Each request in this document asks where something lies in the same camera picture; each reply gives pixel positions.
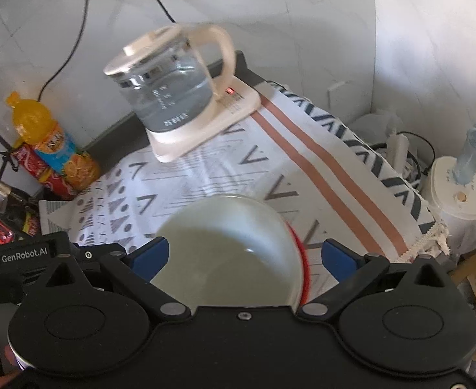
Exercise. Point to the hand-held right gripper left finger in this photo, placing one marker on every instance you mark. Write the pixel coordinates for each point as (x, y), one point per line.
(153, 255)

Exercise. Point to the cream ceramic bowl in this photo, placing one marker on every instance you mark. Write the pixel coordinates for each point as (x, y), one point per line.
(221, 251)

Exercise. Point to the dark glass bottle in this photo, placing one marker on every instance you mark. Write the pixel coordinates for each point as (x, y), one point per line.
(7, 190)

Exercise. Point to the brown cardboard box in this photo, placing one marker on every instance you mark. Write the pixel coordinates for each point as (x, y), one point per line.
(475, 279)

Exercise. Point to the orange juice bottle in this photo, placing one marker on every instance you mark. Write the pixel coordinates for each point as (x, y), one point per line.
(51, 146)

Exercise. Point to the small white humidifier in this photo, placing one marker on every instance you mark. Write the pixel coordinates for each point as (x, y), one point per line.
(457, 206)

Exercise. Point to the patterned white table cloth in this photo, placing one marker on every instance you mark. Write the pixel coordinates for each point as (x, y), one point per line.
(303, 150)

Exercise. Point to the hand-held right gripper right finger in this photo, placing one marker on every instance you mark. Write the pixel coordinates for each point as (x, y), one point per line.
(337, 257)

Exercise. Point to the red-rimmed white bowl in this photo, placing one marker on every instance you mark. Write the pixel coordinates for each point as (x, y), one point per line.
(305, 267)

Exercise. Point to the clear pale blue bottle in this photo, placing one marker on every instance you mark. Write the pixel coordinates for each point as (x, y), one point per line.
(471, 150)

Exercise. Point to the white power adapter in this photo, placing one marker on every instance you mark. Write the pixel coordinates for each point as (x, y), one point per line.
(398, 150)

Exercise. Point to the glass kettle with beige lid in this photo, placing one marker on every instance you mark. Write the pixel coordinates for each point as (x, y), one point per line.
(169, 89)

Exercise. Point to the beige kettle heating base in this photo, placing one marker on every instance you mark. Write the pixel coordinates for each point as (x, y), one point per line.
(205, 129)

